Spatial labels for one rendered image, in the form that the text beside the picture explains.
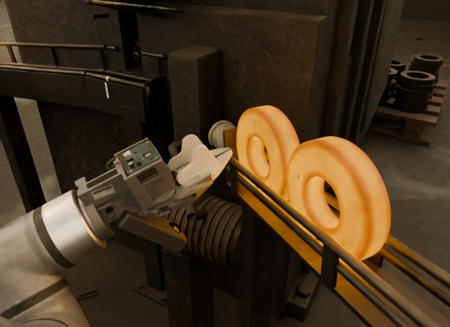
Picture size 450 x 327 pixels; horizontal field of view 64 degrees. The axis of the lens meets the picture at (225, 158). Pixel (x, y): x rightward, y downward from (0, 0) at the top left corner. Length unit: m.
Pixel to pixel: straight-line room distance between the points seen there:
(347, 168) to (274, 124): 0.15
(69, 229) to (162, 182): 0.13
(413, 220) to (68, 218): 1.47
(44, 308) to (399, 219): 1.45
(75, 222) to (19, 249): 0.07
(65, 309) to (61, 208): 0.12
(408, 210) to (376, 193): 1.37
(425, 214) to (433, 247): 0.21
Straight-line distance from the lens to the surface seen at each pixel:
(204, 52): 0.79
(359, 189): 0.40
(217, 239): 0.72
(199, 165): 0.50
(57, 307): 0.52
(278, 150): 0.51
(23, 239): 0.51
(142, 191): 0.48
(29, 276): 0.51
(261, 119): 0.54
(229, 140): 0.63
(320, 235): 0.45
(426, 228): 1.71
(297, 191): 0.50
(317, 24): 0.75
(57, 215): 0.50
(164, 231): 0.54
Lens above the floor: 0.99
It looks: 30 degrees down
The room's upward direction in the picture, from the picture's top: straight up
